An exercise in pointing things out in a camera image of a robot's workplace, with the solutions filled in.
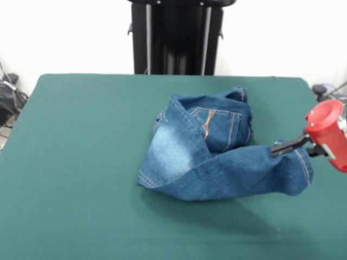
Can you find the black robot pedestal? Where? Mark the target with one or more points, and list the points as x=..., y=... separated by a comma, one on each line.
x=176, y=40

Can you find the grey chair base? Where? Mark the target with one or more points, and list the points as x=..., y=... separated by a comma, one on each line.
x=325, y=92

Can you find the dark green table cloth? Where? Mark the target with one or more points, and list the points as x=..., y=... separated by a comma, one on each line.
x=67, y=162

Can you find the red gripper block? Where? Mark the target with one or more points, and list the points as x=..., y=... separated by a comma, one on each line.
x=328, y=135

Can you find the blue denim jeans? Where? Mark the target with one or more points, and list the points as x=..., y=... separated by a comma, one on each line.
x=189, y=151

